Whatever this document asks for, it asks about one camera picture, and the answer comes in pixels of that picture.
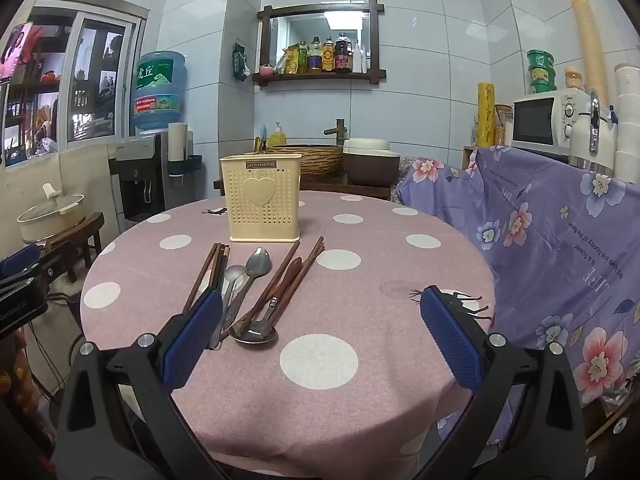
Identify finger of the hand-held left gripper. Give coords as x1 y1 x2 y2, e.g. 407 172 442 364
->
0 243 66 286

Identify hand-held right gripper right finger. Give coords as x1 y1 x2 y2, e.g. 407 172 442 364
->
419 285 591 480

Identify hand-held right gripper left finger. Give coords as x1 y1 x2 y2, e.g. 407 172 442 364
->
50 287 226 480

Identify wooden handled metal spoon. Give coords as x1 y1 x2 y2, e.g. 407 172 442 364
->
232 256 304 347

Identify brown wooden chopstick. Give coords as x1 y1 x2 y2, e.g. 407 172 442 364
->
247 237 321 333
255 237 326 333
220 241 301 343
182 242 220 313

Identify cream plastic utensil holder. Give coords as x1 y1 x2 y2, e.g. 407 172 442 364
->
219 153 304 244

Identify cream pot with glass lid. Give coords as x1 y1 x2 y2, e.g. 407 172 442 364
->
17 183 87 247

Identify dark wooden stool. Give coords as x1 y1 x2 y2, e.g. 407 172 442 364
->
44 212 106 282

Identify large metal spoon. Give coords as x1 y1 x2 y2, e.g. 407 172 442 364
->
222 247 272 331

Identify pink polka dot tablecloth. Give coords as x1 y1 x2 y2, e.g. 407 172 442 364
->
80 190 496 480

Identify purple floral cloth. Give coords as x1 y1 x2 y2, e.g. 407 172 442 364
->
397 146 640 441

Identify grey water dispenser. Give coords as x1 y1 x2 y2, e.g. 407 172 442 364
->
116 132 171 223

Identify white cup stack in holder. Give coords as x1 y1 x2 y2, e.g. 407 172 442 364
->
168 122 203 177

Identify brown and cream rice cooker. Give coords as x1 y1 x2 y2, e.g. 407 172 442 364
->
342 137 402 187

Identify pink poster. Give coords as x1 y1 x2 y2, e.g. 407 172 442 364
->
0 22 34 82

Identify woven basket basin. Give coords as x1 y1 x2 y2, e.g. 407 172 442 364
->
265 144 345 179

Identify blue water jug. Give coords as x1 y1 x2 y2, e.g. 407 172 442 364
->
132 51 187 134

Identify glass storage jar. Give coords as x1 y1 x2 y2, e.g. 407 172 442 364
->
494 104 514 147

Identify yellow roll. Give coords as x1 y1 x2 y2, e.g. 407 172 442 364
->
477 82 496 149

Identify white microwave oven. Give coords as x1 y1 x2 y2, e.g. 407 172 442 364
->
510 90 592 157

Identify white paper cup stack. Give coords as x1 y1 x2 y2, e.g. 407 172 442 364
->
613 63 640 187

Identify stack of green bowls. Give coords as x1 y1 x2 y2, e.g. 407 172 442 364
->
526 49 557 95

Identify dark sauce bottle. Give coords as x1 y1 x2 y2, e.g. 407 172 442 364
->
334 33 353 74

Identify tall yellow paper cup stack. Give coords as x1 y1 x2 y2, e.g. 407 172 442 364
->
566 0 609 107

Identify wooden framed mirror shelf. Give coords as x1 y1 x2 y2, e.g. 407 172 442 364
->
251 0 387 87

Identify window with white frame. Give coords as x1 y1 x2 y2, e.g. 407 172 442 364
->
0 0 148 166

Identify white appliance with chrome handle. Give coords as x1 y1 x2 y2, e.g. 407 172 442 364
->
570 90 619 172

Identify green wall hanging packet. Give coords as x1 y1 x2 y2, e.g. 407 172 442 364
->
232 42 251 82

